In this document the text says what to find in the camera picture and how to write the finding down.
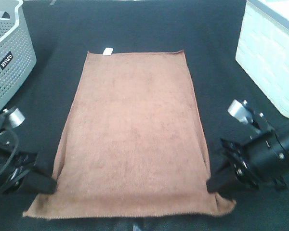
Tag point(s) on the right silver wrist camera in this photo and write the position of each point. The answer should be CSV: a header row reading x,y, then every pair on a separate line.
x,y
240,112

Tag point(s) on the pale green woven-pattern bin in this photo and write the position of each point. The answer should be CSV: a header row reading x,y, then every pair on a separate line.
x,y
263,49

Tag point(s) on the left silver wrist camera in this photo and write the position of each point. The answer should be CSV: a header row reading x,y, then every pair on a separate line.
x,y
13,117

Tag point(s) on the grey perforated plastic basket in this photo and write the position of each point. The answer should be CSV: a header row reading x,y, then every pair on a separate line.
x,y
17,56

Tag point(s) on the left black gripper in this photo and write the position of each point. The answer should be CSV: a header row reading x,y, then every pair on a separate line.
x,y
17,176

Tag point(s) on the brown towel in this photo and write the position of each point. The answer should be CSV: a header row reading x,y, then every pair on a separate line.
x,y
133,144

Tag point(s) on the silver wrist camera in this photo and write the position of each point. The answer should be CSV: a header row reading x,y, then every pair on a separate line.
x,y
240,112
13,117

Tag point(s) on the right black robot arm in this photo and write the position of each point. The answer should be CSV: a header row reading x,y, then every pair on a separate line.
x,y
282,135

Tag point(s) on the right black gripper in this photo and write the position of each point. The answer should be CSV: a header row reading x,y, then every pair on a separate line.
x,y
257,162

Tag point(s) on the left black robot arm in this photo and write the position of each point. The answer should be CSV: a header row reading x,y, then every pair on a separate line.
x,y
13,144

